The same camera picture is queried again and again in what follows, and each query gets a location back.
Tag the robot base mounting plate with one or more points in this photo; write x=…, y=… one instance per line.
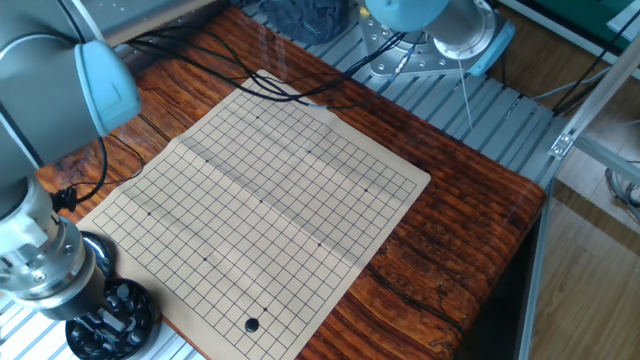
x=400, y=65

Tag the dark blue towel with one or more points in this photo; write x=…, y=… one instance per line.
x=305, y=20

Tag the black bowl of stones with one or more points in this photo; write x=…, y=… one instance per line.
x=140, y=320

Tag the black Go stone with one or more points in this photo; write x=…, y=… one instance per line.
x=251, y=325

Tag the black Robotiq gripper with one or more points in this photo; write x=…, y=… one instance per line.
x=77, y=300

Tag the black bowl lid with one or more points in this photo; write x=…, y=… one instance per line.
x=102, y=250

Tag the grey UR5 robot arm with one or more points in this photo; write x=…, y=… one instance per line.
x=45, y=90

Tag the aluminium frame beam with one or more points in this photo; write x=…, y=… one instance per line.
x=532, y=275
x=610, y=160
x=595, y=100

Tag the beige Go board mat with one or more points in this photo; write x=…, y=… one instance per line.
x=260, y=215

